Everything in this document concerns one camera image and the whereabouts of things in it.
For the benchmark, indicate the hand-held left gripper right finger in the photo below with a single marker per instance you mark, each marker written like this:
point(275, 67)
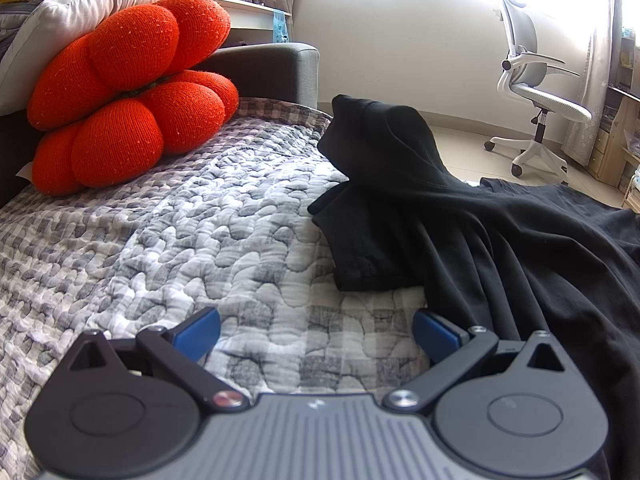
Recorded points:
point(440, 335)

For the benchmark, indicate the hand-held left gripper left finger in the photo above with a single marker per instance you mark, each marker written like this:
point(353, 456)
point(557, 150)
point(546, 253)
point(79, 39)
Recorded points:
point(200, 332)

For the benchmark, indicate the black t-shirt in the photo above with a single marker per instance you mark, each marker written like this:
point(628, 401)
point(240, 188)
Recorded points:
point(500, 240)

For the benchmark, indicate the grey checked quilt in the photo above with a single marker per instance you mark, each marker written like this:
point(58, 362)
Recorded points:
point(175, 240)

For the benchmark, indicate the orange pumpkin cushion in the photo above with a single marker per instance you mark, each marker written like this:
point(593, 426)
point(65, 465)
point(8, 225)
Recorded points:
point(125, 110)

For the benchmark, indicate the wooden desk with shelves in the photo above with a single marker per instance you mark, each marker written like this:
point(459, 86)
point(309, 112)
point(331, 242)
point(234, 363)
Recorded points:
point(617, 150)

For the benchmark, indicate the white office chair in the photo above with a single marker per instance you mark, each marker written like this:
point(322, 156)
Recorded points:
point(545, 95)

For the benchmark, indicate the blue plastic bag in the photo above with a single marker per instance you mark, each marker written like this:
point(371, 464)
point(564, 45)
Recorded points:
point(279, 27)

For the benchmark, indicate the grey window curtain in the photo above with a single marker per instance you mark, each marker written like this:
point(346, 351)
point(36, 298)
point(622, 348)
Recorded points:
point(595, 60)

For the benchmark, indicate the white desk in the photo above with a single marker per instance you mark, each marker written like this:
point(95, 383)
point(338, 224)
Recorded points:
point(250, 15)

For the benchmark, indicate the white and grey pillow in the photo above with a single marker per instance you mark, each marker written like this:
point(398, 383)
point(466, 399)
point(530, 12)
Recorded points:
point(65, 15)

